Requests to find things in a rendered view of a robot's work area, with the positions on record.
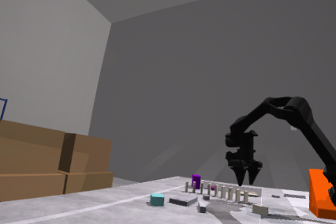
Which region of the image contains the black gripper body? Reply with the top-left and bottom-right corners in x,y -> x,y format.
228,147 -> 263,169

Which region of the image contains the teal block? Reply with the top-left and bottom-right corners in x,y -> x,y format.
150,193 -> 164,207

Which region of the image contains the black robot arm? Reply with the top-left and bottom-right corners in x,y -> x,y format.
225,96 -> 336,207

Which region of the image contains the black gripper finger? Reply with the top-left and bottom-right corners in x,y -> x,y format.
230,167 -> 247,186
245,167 -> 260,185

